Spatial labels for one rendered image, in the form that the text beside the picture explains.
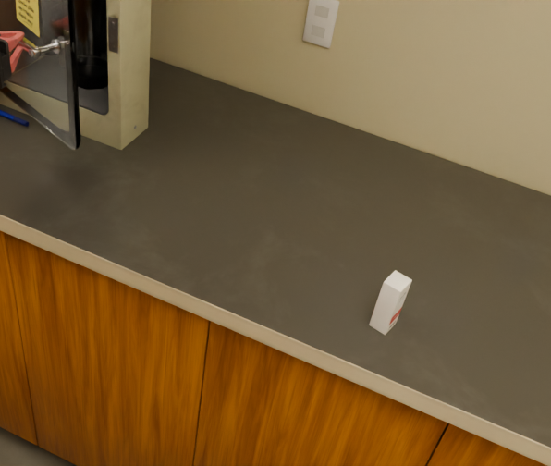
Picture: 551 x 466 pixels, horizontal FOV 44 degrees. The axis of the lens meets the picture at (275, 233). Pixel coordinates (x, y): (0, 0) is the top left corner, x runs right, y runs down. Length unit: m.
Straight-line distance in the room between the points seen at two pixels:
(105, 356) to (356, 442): 0.55
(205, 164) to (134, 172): 0.15
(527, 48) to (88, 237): 0.97
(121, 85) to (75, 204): 0.26
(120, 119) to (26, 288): 0.40
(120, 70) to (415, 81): 0.67
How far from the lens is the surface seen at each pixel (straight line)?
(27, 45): 1.34
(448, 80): 1.64
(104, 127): 1.51
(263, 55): 1.76
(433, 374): 1.18
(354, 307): 1.23
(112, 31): 1.39
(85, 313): 1.46
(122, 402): 1.62
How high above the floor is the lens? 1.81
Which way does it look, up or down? 40 degrees down
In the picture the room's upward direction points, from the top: 11 degrees clockwise
